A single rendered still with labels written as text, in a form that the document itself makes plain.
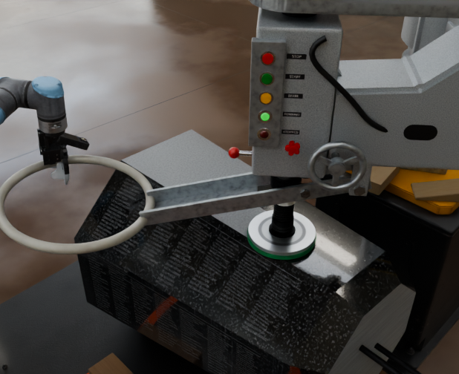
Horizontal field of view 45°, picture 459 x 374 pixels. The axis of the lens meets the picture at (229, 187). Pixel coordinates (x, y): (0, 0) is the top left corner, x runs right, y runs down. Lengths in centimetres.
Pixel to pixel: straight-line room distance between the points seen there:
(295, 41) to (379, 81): 25
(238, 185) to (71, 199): 192
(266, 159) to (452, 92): 49
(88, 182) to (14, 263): 78
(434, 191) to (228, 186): 85
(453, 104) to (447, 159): 16
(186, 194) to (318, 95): 59
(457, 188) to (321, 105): 96
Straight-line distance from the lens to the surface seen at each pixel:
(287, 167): 150
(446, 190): 224
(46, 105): 185
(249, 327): 174
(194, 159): 216
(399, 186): 226
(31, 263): 313
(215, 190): 176
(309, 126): 144
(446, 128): 151
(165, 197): 180
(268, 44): 133
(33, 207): 352
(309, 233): 178
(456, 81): 146
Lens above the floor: 202
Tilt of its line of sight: 35 degrees down
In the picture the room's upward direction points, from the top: straight up
